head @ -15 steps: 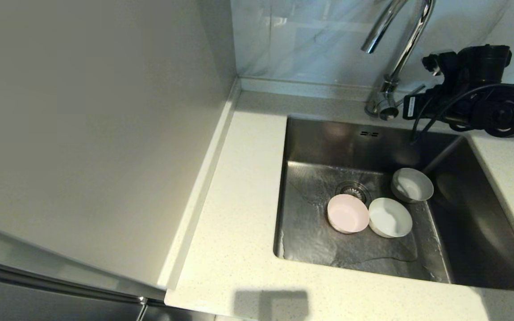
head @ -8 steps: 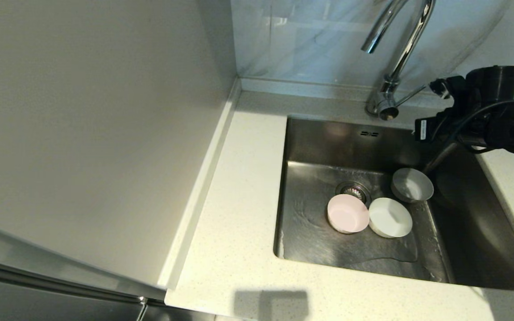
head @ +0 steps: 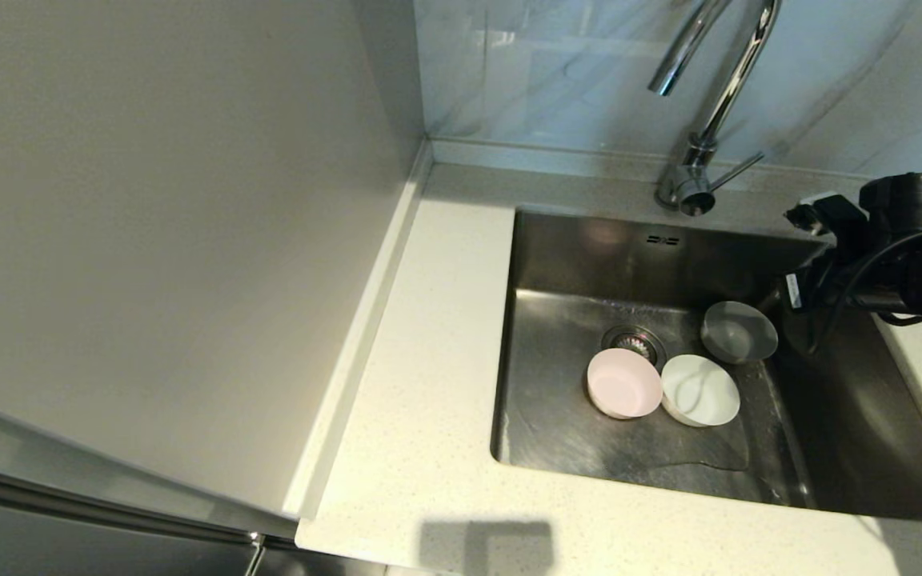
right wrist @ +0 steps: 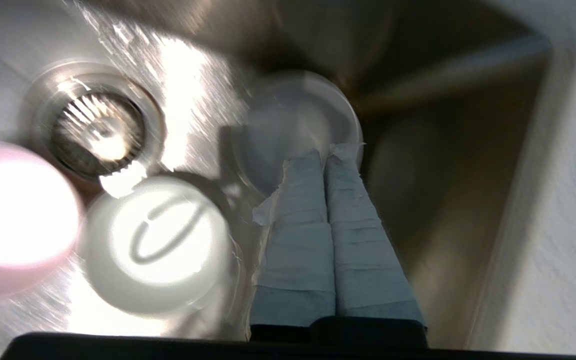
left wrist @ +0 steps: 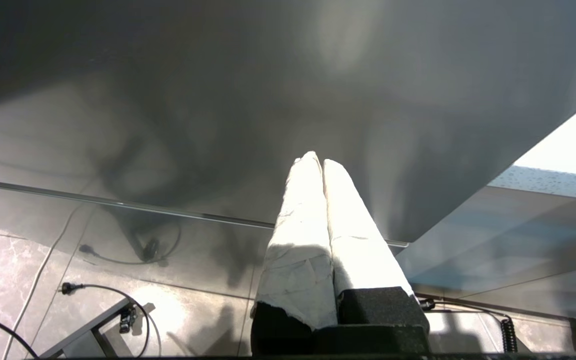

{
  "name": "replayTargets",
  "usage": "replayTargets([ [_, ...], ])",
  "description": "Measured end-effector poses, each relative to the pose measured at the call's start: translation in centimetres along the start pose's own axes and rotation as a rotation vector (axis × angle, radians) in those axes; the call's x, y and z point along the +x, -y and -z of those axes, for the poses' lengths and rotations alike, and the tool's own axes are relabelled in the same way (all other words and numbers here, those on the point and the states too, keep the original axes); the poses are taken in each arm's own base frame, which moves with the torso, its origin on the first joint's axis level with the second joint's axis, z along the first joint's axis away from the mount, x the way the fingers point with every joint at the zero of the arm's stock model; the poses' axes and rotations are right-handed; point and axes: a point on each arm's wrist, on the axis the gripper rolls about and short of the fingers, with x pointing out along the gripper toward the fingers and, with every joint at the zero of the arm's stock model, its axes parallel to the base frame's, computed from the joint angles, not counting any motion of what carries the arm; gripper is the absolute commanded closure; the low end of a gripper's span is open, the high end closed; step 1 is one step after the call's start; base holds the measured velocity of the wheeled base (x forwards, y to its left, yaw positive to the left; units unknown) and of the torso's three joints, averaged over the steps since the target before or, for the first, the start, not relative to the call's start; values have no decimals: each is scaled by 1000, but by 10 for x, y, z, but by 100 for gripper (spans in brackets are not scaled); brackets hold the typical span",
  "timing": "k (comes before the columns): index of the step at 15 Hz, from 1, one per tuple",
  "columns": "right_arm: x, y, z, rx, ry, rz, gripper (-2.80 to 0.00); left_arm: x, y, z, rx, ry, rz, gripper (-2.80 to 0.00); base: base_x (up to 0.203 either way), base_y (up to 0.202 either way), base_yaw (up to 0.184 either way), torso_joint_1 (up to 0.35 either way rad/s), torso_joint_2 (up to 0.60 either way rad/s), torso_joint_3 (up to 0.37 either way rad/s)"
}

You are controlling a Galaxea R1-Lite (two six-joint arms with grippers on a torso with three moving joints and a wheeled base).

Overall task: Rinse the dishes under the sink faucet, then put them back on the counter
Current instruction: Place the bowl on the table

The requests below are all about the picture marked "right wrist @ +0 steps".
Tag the small white bowl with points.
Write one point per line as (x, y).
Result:
(158, 250)

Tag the round metal drain strainer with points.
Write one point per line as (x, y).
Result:
(98, 125)

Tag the right gripper tissue-wrapped right finger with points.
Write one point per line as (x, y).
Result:
(363, 260)

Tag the small grey bowl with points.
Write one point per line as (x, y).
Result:
(288, 120)

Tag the small pink bowl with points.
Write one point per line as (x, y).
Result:
(13, 220)

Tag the right gripper tissue-wrapped left finger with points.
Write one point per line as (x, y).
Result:
(298, 250)

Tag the stainless steel sink basin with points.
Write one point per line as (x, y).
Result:
(468, 150)

